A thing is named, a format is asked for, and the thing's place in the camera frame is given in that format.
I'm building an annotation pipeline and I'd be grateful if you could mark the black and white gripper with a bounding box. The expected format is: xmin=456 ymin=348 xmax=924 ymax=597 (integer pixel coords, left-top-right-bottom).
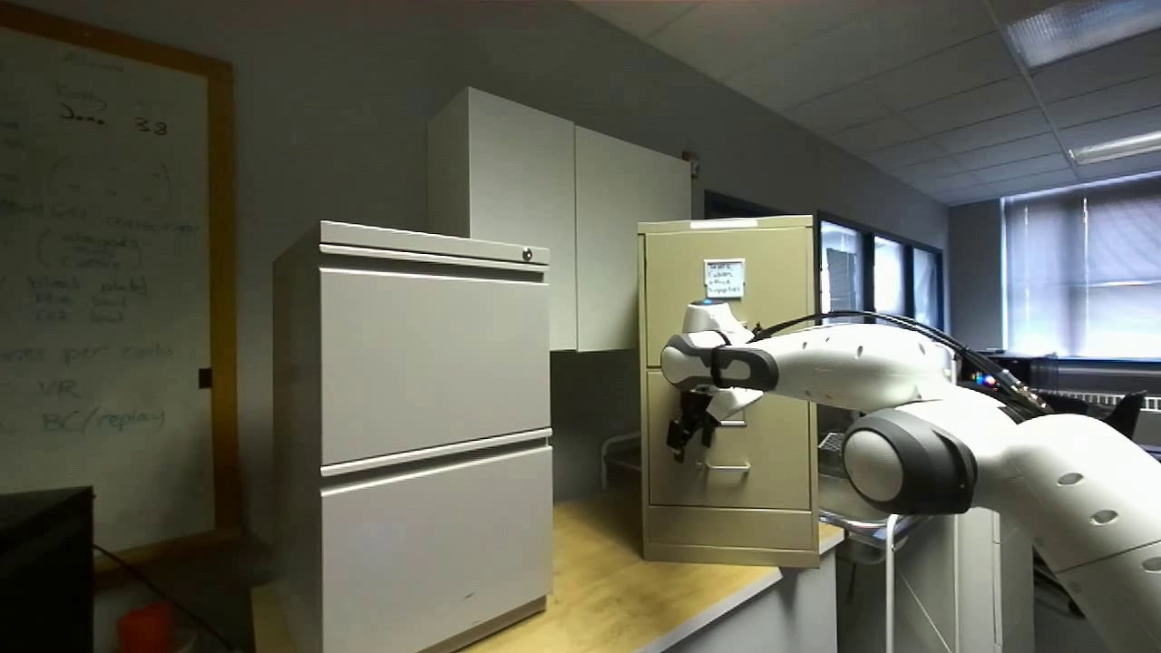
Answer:
xmin=667 ymin=384 xmax=761 ymax=453

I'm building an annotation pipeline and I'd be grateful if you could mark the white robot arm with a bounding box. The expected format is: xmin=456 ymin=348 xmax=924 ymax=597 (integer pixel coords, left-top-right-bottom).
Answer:
xmin=660 ymin=299 xmax=1161 ymax=653

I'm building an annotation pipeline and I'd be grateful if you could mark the beige filing cabinet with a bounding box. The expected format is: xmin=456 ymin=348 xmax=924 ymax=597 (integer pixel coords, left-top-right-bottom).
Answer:
xmin=636 ymin=209 xmax=829 ymax=569

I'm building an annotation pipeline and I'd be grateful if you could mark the grey lower counter cabinet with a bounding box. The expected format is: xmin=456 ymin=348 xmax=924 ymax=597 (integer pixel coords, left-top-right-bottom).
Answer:
xmin=644 ymin=557 xmax=839 ymax=653

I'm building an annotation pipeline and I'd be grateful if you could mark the grey two-drawer filing cabinet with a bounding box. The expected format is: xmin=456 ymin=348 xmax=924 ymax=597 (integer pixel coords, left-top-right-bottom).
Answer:
xmin=271 ymin=220 xmax=553 ymax=653

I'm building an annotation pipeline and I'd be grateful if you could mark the window with blinds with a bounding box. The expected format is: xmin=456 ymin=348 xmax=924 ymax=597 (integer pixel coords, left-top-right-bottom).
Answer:
xmin=1001 ymin=182 xmax=1161 ymax=362

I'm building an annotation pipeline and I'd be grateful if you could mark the red cup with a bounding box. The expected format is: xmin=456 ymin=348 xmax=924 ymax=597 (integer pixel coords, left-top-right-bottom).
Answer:
xmin=115 ymin=603 xmax=177 ymax=653

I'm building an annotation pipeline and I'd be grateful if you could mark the wood framed whiteboard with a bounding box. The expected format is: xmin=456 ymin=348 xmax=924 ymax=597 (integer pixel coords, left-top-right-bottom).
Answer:
xmin=0 ymin=0 xmax=240 ymax=556

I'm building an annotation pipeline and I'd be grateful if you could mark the black box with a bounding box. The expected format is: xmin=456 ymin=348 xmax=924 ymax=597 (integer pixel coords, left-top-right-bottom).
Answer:
xmin=0 ymin=488 xmax=94 ymax=653

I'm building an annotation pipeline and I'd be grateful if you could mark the white wall cabinet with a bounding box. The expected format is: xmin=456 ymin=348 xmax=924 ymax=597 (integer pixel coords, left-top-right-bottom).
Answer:
xmin=429 ymin=88 xmax=693 ymax=353

